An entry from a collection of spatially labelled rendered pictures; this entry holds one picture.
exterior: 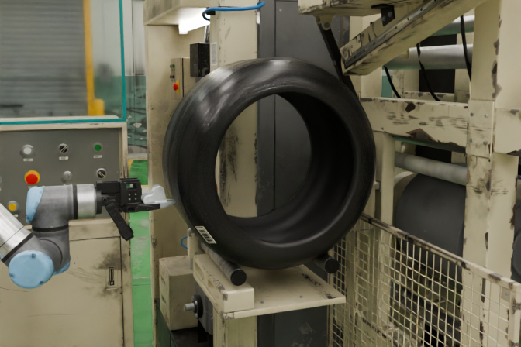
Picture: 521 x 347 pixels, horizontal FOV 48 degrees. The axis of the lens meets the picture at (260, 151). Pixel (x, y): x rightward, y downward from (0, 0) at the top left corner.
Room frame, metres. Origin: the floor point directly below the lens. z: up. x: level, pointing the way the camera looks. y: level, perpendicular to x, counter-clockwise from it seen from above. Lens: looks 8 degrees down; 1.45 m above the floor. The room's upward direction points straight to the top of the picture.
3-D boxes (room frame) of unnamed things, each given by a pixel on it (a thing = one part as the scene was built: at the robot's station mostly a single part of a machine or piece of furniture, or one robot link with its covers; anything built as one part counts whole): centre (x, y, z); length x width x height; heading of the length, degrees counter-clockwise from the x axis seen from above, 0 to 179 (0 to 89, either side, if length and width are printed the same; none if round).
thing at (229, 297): (1.66, 0.12, 0.84); 0.36 x 0.09 x 0.06; 20
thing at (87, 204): (1.48, 0.45, 1.11); 0.10 x 0.05 x 0.09; 20
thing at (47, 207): (1.45, 0.54, 1.11); 0.12 x 0.09 x 0.10; 110
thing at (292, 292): (1.71, -0.01, 0.80); 0.37 x 0.36 x 0.02; 110
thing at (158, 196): (1.53, 0.27, 1.12); 0.09 x 0.03 x 0.06; 110
